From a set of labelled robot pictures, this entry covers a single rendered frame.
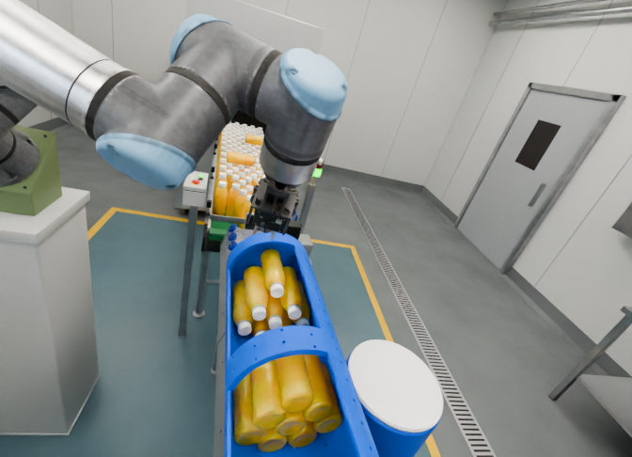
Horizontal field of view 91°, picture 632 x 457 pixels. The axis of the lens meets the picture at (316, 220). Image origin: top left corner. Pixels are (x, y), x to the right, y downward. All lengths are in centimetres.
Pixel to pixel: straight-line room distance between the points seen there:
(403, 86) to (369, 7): 129
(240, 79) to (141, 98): 11
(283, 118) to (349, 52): 517
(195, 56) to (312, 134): 16
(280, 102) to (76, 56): 21
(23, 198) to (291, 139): 103
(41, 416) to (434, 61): 597
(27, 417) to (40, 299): 71
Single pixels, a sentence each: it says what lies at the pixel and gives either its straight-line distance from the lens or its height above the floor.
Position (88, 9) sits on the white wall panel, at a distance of 598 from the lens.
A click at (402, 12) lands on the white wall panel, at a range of 581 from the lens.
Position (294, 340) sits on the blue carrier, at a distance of 71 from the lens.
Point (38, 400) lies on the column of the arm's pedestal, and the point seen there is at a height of 26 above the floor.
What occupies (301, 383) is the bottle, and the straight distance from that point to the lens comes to 73.
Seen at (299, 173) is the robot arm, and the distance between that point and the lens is 47.
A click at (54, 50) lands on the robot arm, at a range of 44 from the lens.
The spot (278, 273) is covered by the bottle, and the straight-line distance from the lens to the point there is 97.
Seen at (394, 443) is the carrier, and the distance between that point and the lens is 99.
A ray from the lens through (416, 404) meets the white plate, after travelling 100.
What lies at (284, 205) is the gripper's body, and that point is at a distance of 53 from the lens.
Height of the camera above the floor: 176
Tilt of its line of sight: 26 degrees down
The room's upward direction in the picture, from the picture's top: 17 degrees clockwise
